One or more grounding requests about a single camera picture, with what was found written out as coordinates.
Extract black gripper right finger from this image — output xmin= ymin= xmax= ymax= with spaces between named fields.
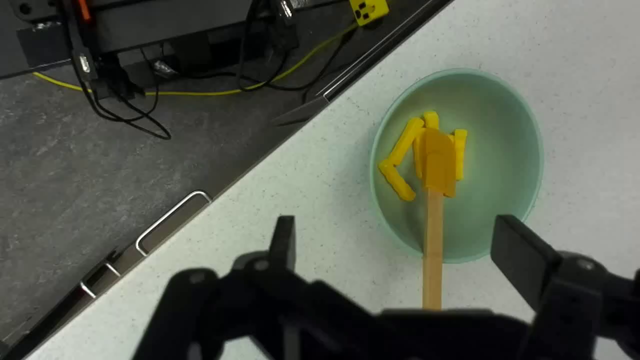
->
xmin=491 ymin=214 xmax=640 ymax=360

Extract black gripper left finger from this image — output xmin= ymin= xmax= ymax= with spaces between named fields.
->
xmin=130 ymin=214 xmax=376 ymax=360

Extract wooden spatula with yellow head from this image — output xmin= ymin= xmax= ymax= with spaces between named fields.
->
xmin=419 ymin=126 xmax=462 ymax=312

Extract green bowl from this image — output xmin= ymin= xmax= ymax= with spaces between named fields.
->
xmin=368 ymin=68 xmax=547 ymax=267

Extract short yellow food stick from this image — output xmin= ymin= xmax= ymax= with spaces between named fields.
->
xmin=378 ymin=159 xmax=419 ymax=204

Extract long yellow food stick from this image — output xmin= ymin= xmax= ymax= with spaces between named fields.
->
xmin=380 ymin=117 xmax=426 ymax=171

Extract yellow tagged device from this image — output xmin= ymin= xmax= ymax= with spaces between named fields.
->
xmin=349 ymin=0 xmax=390 ymax=29

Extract silver drawer handle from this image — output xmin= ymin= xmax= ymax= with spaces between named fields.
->
xmin=79 ymin=259 xmax=125 ymax=300
xmin=135 ymin=189 xmax=215 ymax=261

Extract yellow cable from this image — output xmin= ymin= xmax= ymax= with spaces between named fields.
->
xmin=32 ymin=19 xmax=362 ymax=101

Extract black floor cables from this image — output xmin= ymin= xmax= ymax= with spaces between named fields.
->
xmin=64 ymin=0 xmax=174 ymax=143

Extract black metal equipment frame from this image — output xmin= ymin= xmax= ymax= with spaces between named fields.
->
xmin=17 ymin=0 xmax=305 ymax=76

